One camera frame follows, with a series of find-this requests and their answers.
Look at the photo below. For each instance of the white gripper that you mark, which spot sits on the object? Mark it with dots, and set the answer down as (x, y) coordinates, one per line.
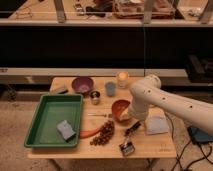
(126, 114)

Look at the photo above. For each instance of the black handled brush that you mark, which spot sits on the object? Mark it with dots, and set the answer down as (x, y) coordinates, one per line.
(127, 147)

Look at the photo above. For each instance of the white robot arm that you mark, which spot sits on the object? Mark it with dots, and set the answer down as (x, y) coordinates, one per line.
(147, 91)

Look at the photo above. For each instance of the orange bowl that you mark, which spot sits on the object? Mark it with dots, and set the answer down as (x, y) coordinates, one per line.
(116, 106)

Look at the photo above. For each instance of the grey folded cloth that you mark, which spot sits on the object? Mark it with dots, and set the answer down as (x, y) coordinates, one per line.
(156, 125)

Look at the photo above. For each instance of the small metal fork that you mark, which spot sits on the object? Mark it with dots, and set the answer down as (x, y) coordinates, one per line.
(100, 115)

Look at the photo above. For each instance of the glass jar candle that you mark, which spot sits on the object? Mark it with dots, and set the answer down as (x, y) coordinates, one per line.
(122, 79)

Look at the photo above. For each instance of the wooden table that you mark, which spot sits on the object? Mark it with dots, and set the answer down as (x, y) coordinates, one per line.
(147, 146)

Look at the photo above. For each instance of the blue cup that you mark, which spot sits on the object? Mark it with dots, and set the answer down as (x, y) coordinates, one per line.
(110, 89)

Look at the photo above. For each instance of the bunch of dark grapes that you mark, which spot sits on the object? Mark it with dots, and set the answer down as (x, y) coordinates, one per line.
(106, 133)

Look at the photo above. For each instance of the small metal cup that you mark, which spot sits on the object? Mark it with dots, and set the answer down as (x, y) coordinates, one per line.
(95, 97)

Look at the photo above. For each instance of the orange carrot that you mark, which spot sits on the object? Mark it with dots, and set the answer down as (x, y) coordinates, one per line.
(89, 133)

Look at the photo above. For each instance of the purple bowl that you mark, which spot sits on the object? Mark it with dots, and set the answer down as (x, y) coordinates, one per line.
(82, 84)

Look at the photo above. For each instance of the black power adapter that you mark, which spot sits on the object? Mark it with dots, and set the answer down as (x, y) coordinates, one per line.
(198, 136)

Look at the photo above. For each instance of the grey blue sponge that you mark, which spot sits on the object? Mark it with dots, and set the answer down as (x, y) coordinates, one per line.
(65, 129)

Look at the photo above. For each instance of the green plastic tray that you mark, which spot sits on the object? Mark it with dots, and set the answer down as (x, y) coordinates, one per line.
(51, 111)

